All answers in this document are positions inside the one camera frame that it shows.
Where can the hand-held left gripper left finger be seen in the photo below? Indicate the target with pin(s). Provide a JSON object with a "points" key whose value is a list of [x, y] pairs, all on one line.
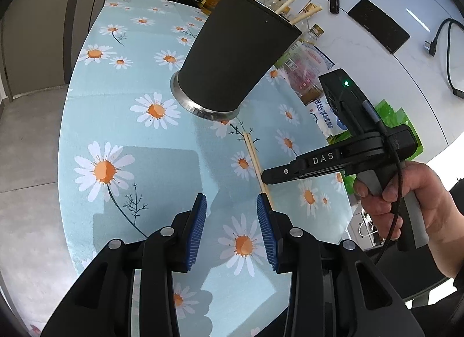
{"points": [[197, 231]]}

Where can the person's right hand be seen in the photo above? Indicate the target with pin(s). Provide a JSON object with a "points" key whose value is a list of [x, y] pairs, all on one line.
{"points": [[435, 206]]}

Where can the jar with brown contents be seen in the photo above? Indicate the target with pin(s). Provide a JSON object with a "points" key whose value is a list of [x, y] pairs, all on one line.
{"points": [[311, 95]]}

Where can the black rectangular slab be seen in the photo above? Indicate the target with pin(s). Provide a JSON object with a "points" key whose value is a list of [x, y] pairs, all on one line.
{"points": [[379, 25]]}

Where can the single wooden chopstick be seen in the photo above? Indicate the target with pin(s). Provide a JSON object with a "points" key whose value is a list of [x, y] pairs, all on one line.
{"points": [[251, 152]]}

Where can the glass bottle gold cap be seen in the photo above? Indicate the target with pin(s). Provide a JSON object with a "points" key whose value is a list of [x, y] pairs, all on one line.
{"points": [[313, 12], [316, 34]]}

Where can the white and blue salt bag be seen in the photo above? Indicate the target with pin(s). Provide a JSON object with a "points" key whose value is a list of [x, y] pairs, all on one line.
{"points": [[322, 119]]}

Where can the green plastic packet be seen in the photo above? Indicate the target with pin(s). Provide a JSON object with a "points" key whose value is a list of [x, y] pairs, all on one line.
{"points": [[402, 119]]}

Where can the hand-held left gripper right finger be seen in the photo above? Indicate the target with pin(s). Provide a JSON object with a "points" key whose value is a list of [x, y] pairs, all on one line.
{"points": [[266, 235]]}

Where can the black cylindrical utensil holder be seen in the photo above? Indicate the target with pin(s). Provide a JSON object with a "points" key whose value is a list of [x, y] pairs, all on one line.
{"points": [[235, 50]]}

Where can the grey cabinet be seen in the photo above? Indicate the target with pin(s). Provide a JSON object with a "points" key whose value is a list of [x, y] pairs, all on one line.
{"points": [[43, 32]]}

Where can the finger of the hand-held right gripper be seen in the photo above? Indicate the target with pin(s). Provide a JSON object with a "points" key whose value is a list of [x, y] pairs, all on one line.
{"points": [[281, 174]]}

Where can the pink print clear bag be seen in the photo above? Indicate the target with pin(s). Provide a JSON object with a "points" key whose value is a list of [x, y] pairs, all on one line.
{"points": [[304, 65]]}

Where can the daisy print blue tablecloth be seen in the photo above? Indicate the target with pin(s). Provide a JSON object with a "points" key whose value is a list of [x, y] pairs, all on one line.
{"points": [[145, 177]]}

